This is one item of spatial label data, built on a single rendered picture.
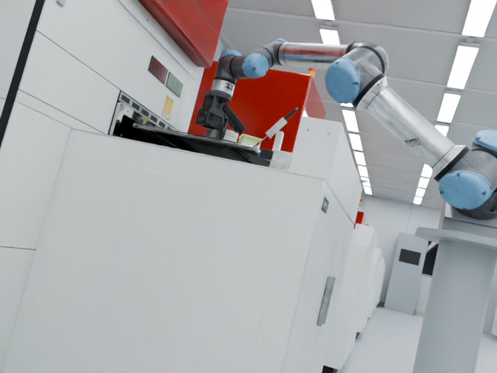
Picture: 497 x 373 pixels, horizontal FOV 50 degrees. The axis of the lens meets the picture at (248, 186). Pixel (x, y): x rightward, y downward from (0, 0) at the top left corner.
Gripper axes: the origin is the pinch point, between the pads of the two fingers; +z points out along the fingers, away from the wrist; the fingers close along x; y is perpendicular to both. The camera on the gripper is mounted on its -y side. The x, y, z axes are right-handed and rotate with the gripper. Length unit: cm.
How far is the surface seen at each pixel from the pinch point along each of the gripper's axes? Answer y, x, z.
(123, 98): 38.7, 11.5, -4.6
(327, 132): 12, 66, -2
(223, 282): 25, 60, 35
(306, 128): 15, 62, -2
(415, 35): -256, -145, -184
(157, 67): 27.7, 2.9, -19.1
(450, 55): -300, -139, -184
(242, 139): -14.0, -4.7, -9.9
